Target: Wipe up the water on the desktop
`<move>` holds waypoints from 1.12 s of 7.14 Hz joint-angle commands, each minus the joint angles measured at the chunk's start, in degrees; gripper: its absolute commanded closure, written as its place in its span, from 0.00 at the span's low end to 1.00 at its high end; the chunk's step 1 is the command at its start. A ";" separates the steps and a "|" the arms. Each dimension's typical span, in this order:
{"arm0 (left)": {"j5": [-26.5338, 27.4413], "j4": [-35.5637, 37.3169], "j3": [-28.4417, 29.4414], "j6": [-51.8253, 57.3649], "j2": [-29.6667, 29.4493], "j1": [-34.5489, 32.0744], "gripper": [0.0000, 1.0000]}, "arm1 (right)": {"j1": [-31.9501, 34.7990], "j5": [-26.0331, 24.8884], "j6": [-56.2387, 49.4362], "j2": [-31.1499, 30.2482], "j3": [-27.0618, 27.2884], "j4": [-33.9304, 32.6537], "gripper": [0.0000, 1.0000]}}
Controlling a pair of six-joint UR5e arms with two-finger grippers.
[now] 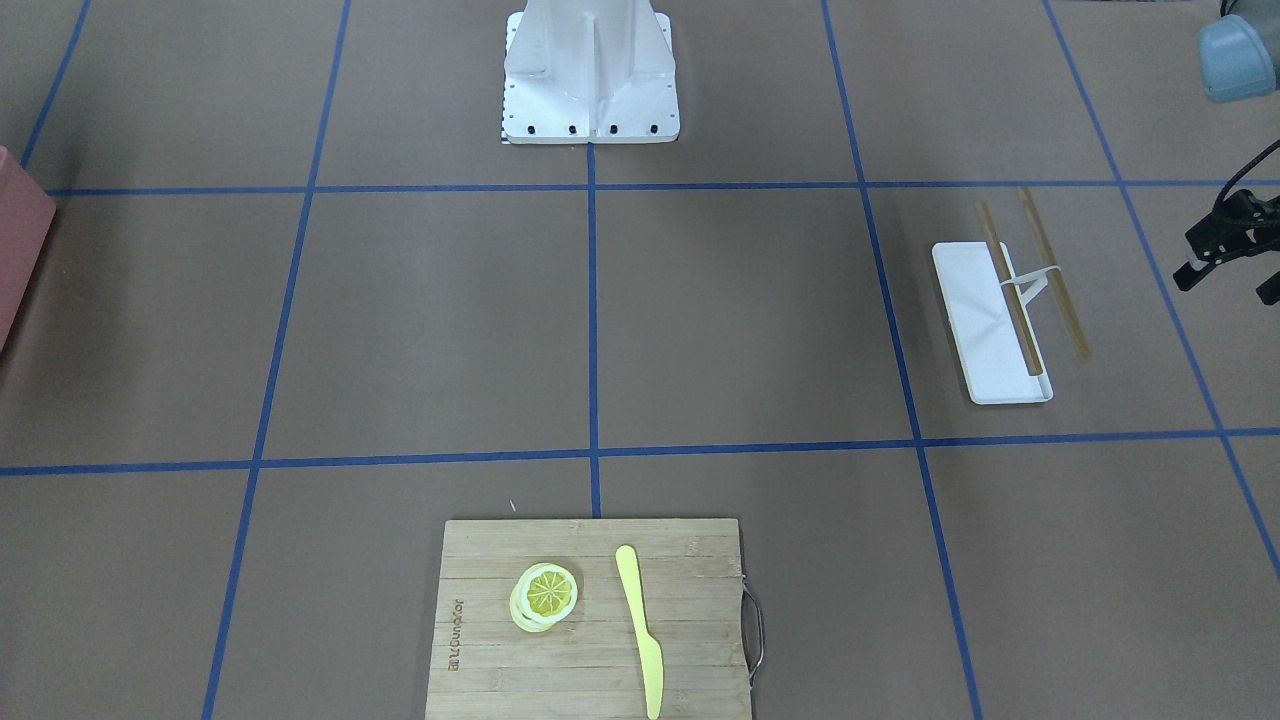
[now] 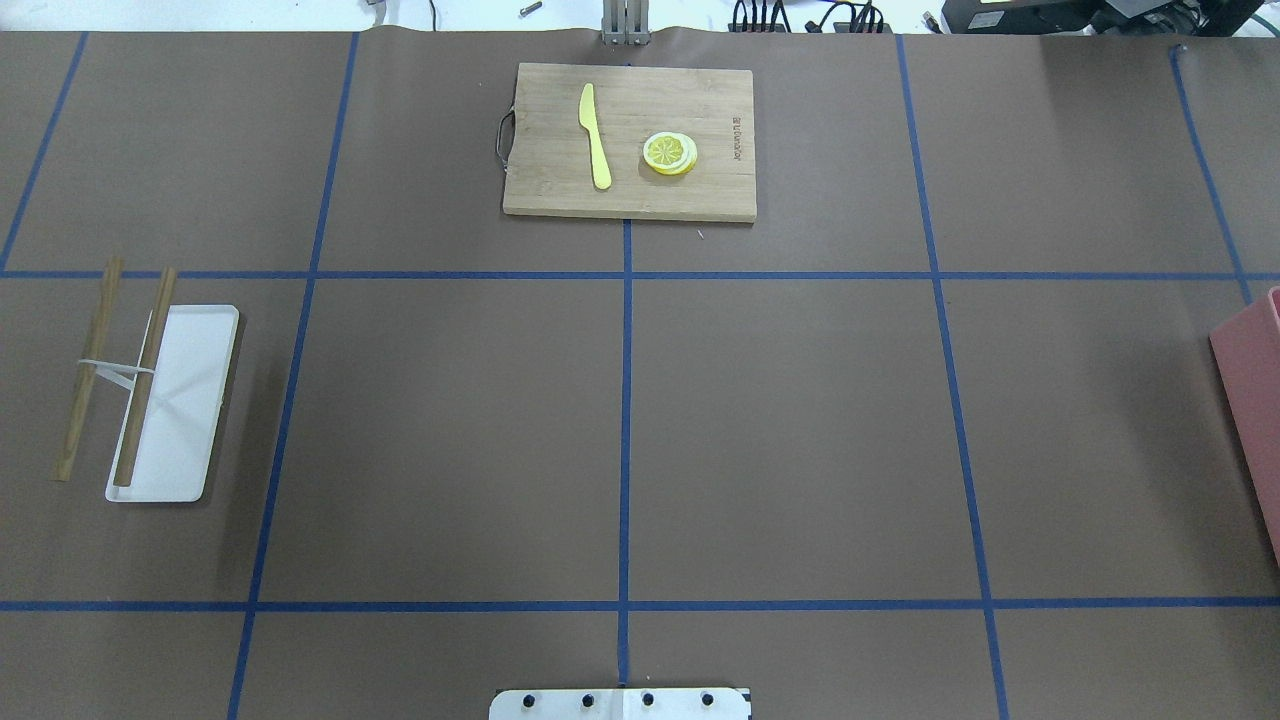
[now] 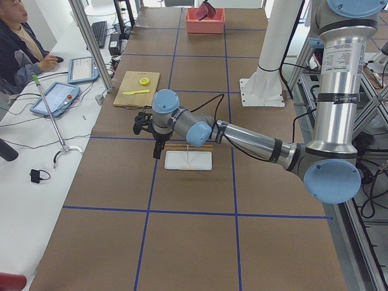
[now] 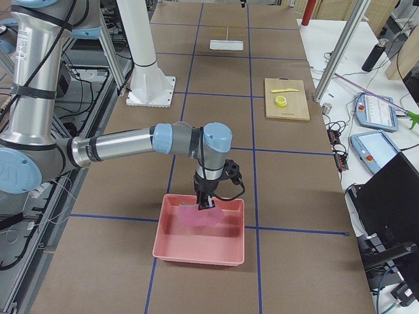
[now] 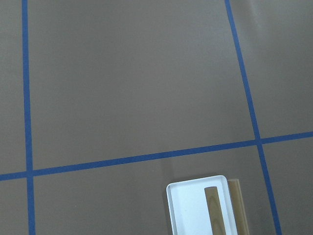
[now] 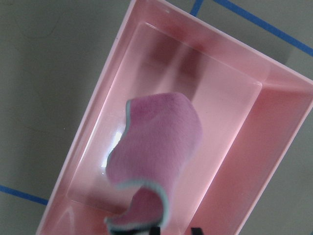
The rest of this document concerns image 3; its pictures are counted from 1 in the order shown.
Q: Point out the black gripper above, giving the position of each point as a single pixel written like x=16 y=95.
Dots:
x=159 y=136

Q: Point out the magenta wiping cloth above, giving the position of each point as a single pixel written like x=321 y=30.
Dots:
x=205 y=10

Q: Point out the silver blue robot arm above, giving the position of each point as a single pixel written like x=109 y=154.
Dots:
x=326 y=164

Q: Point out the white rectangular tray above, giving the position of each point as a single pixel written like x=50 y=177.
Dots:
x=188 y=160

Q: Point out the yellow plastic knife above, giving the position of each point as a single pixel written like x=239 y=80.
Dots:
x=136 y=92

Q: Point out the yellow lemon slices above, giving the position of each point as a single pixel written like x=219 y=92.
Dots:
x=144 y=81

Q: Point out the bamboo cutting board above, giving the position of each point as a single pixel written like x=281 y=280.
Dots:
x=129 y=83

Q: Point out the metal grabber pole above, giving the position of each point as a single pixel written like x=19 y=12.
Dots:
x=65 y=148

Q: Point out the black power adapter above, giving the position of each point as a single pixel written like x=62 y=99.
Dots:
x=114 y=44

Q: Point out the blue teach pendant far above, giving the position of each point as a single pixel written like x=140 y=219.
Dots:
x=82 y=70

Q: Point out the blue teach pendant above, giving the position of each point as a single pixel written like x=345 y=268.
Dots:
x=59 y=96
x=82 y=70

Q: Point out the blue teach pendant near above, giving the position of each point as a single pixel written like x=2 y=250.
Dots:
x=59 y=96

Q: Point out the pink plastic bin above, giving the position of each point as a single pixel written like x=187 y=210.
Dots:
x=207 y=25

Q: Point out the black keyboard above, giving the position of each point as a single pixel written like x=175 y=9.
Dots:
x=99 y=31

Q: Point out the seated person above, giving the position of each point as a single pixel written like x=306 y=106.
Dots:
x=22 y=55

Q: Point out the red cylinder object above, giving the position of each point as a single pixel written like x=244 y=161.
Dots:
x=12 y=282

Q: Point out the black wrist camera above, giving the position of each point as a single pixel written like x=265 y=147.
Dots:
x=143 y=121

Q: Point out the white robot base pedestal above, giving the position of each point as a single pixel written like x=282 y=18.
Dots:
x=263 y=88

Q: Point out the black small strap device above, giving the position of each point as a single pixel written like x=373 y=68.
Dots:
x=36 y=176

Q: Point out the aluminium frame post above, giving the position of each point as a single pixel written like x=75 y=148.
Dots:
x=89 y=38

